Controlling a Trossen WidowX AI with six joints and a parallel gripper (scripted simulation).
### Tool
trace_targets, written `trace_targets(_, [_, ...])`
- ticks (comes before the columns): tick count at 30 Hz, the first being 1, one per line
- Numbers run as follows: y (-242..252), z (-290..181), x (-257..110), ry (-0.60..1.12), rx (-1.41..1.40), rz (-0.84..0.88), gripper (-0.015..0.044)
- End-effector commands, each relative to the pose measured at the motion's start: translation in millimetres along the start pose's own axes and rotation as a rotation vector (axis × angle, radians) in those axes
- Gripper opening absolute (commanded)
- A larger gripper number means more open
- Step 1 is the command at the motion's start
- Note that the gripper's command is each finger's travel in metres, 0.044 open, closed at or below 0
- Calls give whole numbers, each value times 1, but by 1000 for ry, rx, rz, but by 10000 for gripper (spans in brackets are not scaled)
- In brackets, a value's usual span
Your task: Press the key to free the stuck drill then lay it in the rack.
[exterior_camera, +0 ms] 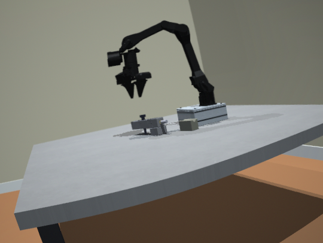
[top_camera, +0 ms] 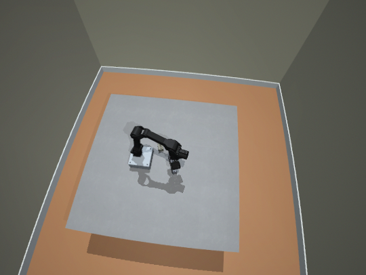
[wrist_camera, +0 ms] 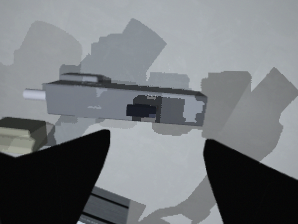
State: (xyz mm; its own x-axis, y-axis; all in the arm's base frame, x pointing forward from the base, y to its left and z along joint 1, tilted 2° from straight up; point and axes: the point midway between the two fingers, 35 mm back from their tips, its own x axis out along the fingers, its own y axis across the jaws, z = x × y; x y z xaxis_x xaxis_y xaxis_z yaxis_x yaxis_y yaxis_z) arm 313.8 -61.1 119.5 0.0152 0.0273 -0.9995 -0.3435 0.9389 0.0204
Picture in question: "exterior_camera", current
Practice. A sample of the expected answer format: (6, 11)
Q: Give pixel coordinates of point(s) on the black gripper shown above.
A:
(139, 77)

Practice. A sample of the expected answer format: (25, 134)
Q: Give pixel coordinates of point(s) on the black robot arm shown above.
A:
(198, 79)

